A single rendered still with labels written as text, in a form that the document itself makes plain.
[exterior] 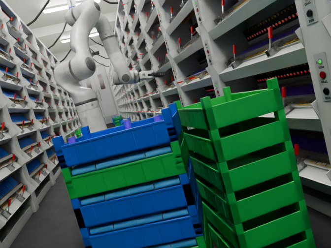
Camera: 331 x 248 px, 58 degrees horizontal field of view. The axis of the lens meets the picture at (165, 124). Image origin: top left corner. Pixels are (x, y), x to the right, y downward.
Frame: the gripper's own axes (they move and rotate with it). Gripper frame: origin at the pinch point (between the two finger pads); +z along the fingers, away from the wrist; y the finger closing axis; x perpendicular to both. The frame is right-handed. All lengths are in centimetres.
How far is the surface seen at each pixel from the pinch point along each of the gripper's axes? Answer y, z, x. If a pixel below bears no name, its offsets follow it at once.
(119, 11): 217, -3, -111
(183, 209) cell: -125, -24, 46
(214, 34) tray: -68, 12, -9
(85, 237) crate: -118, -48, 51
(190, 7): -47, 9, -28
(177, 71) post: 6.7, 13.1, -2.1
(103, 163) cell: -120, -42, 33
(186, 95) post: 6.7, 17.6, 15.4
